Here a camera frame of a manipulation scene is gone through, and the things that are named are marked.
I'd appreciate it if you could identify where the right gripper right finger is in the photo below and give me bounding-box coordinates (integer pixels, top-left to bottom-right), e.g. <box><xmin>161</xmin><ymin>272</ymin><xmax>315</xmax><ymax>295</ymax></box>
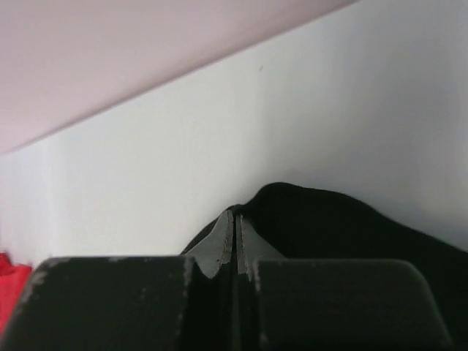
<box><xmin>235</xmin><ymin>217</ymin><xmax>455</xmax><ymax>350</ymax></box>

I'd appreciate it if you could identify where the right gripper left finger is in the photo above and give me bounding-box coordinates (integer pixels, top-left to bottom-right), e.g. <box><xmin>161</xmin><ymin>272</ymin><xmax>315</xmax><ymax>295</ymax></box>
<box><xmin>1</xmin><ymin>211</ymin><xmax>234</xmax><ymax>350</ymax></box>

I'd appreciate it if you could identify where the black tank top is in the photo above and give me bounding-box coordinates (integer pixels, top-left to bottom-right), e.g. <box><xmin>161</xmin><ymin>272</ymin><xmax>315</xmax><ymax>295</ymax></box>
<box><xmin>184</xmin><ymin>183</ymin><xmax>467</xmax><ymax>350</ymax></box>

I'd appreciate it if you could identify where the red tank top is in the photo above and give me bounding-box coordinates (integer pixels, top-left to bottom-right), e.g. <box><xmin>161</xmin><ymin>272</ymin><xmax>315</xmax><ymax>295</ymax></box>
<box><xmin>0</xmin><ymin>252</ymin><xmax>32</xmax><ymax>332</ymax></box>

